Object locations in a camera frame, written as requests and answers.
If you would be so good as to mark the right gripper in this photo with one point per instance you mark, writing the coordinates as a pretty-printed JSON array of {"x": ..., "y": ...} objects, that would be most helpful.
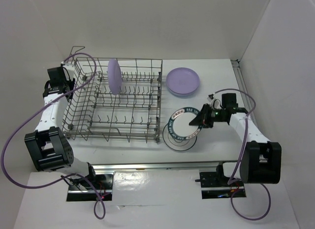
[{"x": 203, "y": 118}]

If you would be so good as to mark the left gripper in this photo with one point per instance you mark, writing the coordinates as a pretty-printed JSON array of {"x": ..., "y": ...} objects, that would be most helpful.
[{"x": 70, "y": 81}]

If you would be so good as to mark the white plate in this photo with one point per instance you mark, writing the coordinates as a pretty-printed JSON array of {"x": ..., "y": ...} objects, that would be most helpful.
[
  {"x": 177, "y": 145},
  {"x": 178, "y": 124}
]

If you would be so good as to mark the small purple plate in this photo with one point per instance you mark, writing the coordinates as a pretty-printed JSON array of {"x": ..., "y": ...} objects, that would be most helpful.
[{"x": 182, "y": 80}]

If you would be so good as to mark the grey wire dish rack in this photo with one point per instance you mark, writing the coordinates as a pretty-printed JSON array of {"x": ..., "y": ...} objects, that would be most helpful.
[{"x": 133, "y": 114}]

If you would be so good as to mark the large purple plate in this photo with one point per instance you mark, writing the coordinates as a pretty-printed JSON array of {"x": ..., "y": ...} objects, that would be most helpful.
[{"x": 114, "y": 76}]

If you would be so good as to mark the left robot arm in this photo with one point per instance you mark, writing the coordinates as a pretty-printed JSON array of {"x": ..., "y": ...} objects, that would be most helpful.
[{"x": 48, "y": 147}]

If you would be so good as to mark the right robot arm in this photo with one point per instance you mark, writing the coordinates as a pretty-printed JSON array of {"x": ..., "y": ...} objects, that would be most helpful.
[{"x": 259, "y": 161}]

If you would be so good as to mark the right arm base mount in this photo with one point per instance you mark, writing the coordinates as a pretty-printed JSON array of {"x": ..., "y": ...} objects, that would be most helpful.
[{"x": 214, "y": 186}]

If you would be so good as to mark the aluminium rail front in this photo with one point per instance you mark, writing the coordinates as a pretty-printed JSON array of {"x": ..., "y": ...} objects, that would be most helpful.
[{"x": 155, "y": 166}]

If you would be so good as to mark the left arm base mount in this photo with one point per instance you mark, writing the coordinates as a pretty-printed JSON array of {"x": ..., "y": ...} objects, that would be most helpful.
[{"x": 80, "y": 191}]

